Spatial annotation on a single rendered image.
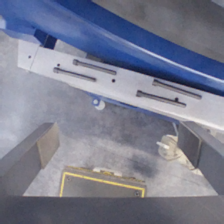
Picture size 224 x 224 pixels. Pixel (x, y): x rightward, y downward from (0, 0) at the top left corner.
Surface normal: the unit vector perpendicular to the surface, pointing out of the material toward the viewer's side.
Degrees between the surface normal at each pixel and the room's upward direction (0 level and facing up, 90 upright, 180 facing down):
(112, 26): 28
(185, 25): 15
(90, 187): 0
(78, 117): 0
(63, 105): 0
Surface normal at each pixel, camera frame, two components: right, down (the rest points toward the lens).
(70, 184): -0.14, -0.12
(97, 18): 0.34, 0.05
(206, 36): 0.11, -0.04
